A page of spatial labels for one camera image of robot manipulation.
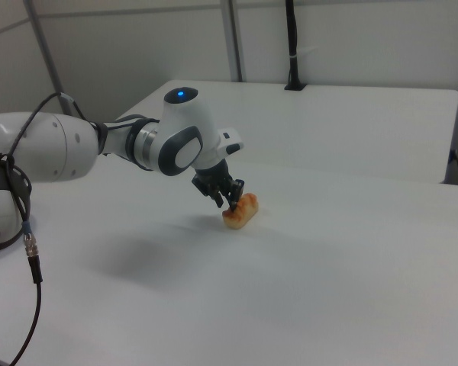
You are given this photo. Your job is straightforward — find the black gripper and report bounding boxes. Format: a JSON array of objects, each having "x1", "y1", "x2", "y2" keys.
[{"x1": 192, "y1": 159, "x2": 247, "y2": 214}]

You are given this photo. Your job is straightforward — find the orange glazed bread roll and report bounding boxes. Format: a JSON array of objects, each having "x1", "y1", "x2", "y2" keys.
[{"x1": 221, "y1": 192, "x2": 260, "y2": 231}]

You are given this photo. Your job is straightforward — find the grey partition frame post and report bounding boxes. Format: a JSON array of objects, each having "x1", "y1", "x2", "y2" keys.
[
  {"x1": 226, "y1": 0, "x2": 247, "y2": 83},
  {"x1": 22, "y1": 0, "x2": 69, "y2": 114}
]

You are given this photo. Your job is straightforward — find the white cable tie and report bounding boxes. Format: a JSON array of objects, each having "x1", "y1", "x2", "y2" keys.
[{"x1": 289, "y1": 44, "x2": 321, "y2": 61}]

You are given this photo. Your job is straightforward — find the black camera pole with clamp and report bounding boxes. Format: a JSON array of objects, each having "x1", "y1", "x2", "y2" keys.
[{"x1": 283, "y1": 0, "x2": 308, "y2": 92}]

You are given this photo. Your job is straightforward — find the black cable with metal connector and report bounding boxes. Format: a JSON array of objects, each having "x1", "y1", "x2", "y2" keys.
[{"x1": 0, "y1": 147, "x2": 44, "y2": 366}]

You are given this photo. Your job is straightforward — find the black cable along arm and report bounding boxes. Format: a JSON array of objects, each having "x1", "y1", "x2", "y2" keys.
[{"x1": 8, "y1": 91, "x2": 161, "y2": 158}]

